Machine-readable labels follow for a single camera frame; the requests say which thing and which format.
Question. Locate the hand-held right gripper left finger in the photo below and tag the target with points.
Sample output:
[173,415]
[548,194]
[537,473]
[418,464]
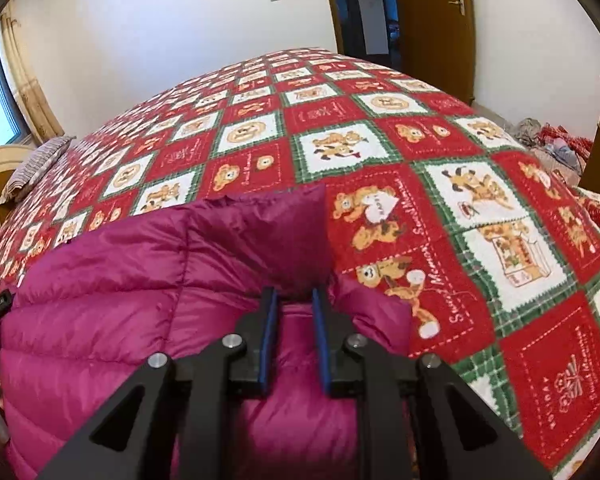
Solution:
[269,345]

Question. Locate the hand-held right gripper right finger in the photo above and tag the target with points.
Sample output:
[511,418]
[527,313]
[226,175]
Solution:
[322,345]

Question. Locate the purple down jacket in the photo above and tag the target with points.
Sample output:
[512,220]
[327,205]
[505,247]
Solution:
[105,285]

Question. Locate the pile of clothes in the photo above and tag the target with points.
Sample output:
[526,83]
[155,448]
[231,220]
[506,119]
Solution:
[555,145]

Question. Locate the cream wooden headboard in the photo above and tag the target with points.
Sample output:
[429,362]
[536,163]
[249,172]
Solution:
[0,170]

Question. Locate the striped pillow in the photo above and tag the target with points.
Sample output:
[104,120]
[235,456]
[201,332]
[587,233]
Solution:
[35,170]

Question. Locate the red bear-print bed sheet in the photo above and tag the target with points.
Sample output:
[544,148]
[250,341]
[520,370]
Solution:
[380,135]

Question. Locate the dark-framed window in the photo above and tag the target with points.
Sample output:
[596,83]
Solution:
[0,95]

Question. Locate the narrow beige curtain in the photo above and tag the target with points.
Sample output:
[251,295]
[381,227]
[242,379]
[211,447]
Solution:
[32,90]

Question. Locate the brown wooden door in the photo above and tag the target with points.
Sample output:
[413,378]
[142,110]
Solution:
[430,35]

